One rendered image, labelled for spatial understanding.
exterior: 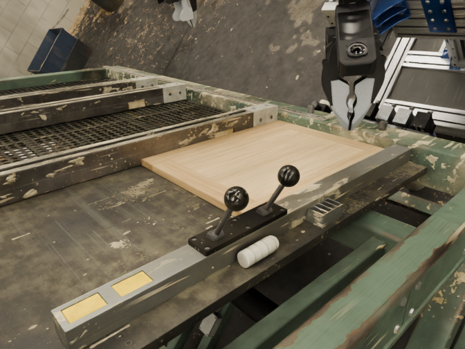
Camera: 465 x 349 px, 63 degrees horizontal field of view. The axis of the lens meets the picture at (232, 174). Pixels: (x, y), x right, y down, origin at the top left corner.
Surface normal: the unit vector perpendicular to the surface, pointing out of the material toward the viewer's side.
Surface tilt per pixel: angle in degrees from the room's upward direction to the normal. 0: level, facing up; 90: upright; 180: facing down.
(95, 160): 90
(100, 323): 90
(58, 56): 90
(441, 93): 0
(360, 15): 23
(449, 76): 0
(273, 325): 51
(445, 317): 0
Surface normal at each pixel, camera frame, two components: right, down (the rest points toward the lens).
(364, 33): -0.22, -0.49
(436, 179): -0.74, 0.28
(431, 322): -0.58, -0.36
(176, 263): 0.00, -0.91
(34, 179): 0.68, 0.30
